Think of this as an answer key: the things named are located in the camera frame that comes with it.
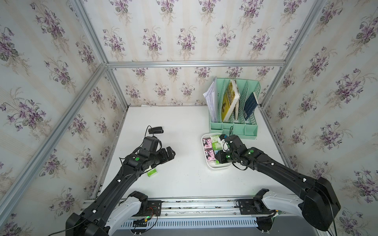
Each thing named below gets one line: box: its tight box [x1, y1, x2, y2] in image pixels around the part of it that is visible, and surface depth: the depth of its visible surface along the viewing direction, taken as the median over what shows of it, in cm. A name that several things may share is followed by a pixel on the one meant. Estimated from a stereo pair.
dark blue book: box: [243, 91, 259, 121], surface depth 109 cm
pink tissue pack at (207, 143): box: [202, 137, 213, 151], surface depth 93 cm
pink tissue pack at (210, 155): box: [204, 148, 217, 163], surface depth 88 cm
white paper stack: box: [202, 76, 219, 123], surface depth 92 cm
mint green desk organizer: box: [209, 77, 261, 140], surface depth 106 cm
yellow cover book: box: [221, 79, 241, 123], surface depth 100 cm
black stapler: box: [148, 126, 164, 135], surface depth 105 cm
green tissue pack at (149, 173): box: [147, 168, 158, 177], surface depth 85 cm
